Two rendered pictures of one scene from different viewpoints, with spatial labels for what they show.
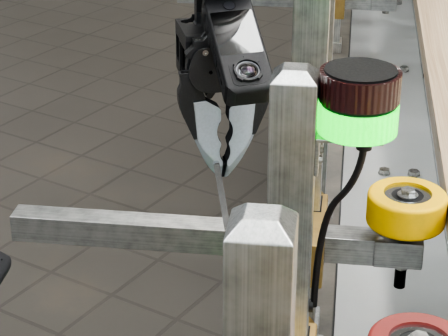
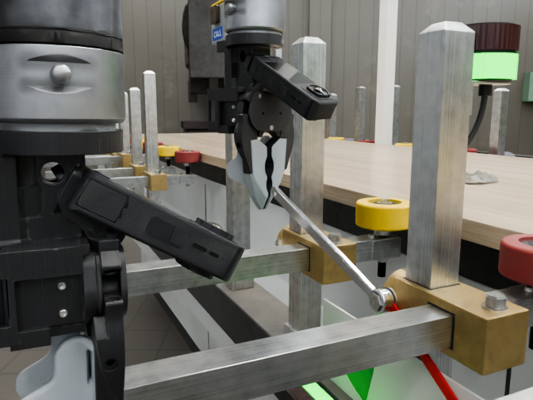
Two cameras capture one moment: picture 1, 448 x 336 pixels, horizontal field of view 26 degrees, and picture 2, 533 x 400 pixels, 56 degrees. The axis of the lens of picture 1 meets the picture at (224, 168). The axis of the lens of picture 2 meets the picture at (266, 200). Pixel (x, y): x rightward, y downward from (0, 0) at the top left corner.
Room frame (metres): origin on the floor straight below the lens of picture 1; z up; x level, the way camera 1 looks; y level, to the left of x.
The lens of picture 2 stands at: (0.36, 0.34, 1.03)
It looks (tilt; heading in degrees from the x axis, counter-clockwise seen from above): 10 degrees down; 327
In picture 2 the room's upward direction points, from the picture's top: straight up
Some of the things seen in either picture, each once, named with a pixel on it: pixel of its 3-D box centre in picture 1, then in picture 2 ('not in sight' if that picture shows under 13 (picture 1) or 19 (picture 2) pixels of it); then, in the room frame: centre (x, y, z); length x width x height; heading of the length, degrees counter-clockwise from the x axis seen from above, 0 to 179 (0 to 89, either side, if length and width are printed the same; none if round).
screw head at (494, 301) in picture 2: not in sight; (495, 301); (0.60, -0.04, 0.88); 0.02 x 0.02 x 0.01
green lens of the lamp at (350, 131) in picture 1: (357, 117); (482, 68); (0.67, -0.10, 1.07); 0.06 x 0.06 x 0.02
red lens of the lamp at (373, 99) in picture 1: (359, 85); (484, 40); (0.67, -0.10, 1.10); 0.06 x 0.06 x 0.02
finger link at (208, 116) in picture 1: (203, 129); (243, 172); (0.91, 0.02, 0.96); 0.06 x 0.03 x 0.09; 12
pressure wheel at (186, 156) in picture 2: not in sight; (187, 167); (1.86, -0.32, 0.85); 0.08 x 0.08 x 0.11
